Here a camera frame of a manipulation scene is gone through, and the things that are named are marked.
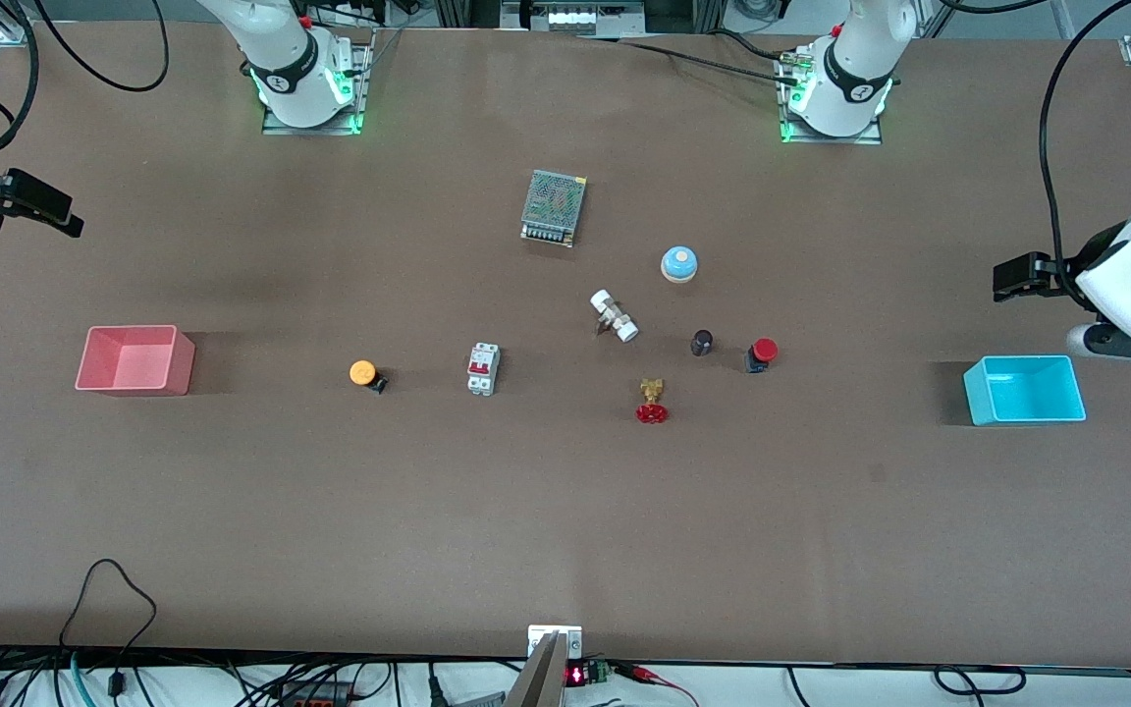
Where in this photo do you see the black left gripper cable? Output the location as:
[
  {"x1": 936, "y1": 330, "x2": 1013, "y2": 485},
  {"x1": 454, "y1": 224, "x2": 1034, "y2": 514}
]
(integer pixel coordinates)
[{"x1": 1038, "y1": 0, "x2": 1131, "y2": 307}]

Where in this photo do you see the white red circuit breaker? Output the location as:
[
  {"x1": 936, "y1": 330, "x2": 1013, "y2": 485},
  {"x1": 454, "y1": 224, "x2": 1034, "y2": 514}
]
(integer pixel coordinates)
[{"x1": 467, "y1": 342, "x2": 502, "y2": 398}]

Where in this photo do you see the grey metal camera bracket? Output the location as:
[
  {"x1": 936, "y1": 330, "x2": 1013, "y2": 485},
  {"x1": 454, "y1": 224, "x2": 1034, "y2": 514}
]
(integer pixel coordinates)
[{"x1": 504, "y1": 624, "x2": 584, "y2": 707}]

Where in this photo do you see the brass valve red handwheel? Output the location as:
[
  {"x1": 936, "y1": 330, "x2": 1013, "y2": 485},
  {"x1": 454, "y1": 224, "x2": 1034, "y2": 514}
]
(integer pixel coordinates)
[{"x1": 635, "y1": 377, "x2": 671, "y2": 426}]

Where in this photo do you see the black coiled cable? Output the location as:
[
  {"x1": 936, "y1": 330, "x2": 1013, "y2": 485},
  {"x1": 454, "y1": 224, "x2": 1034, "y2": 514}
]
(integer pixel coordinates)
[{"x1": 933, "y1": 665, "x2": 1029, "y2": 696}]

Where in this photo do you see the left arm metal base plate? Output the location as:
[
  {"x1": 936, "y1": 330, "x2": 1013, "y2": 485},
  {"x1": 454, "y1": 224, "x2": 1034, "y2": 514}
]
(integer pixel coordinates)
[{"x1": 778, "y1": 47, "x2": 885, "y2": 146}]

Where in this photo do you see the blue plastic bin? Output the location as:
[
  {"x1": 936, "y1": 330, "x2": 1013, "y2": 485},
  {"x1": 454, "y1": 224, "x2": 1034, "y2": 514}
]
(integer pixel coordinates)
[{"x1": 963, "y1": 354, "x2": 1087, "y2": 427}]

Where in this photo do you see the metal mesh power supply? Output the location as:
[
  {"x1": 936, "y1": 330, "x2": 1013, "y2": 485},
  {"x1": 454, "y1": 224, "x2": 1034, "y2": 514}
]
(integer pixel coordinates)
[{"x1": 520, "y1": 169, "x2": 588, "y2": 248}]

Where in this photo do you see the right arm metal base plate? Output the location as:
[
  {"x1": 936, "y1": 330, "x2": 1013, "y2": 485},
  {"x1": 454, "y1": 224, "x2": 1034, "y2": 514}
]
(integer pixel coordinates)
[{"x1": 261, "y1": 41, "x2": 375, "y2": 137}]

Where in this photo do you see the pink plastic bin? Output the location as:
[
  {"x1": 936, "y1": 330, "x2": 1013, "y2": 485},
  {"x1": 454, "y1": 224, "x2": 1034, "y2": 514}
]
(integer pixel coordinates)
[{"x1": 75, "y1": 325, "x2": 196, "y2": 397}]

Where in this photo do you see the black hanging cable loop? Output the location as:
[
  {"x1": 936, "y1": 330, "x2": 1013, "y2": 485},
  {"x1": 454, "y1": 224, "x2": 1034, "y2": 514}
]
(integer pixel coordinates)
[{"x1": 30, "y1": 0, "x2": 171, "y2": 94}]

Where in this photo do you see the white pipe fitting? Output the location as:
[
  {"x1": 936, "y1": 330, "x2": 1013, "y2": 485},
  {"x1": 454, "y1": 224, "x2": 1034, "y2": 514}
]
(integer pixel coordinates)
[{"x1": 590, "y1": 289, "x2": 641, "y2": 344}]

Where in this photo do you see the black cable on table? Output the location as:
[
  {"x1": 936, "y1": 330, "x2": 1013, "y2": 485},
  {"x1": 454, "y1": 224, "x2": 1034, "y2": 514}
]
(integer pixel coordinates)
[{"x1": 575, "y1": 29, "x2": 807, "y2": 85}]

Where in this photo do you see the white device with sockets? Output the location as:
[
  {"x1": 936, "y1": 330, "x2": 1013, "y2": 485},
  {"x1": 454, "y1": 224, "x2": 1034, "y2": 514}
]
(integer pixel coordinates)
[{"x1": 501, "y1": 0, "x2": 647, "y2": 37}]

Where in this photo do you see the thin black looped cable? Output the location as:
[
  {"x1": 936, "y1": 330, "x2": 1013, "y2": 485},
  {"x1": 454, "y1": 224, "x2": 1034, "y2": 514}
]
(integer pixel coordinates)
[{"x1": 58, "y1": 559, "x2": 158, "y2": 700}]

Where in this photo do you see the red clip lead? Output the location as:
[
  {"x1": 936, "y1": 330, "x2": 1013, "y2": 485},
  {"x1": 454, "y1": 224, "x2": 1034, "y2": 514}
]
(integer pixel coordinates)
[{"x1": 615, "y1": 662, "x2": 702, "y2": 707}]

